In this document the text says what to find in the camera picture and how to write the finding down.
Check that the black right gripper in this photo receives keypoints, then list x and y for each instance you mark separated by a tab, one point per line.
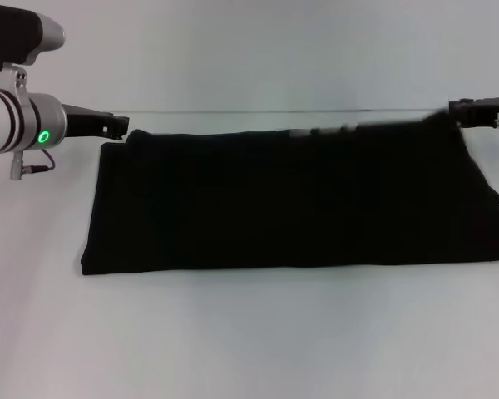
492	110

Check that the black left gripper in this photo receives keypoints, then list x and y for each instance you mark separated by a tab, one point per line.
83	122

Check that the silver left camera mount bracket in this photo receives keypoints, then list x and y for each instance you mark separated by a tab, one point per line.
12	81

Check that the black shirt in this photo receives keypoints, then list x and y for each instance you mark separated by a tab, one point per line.
274	208

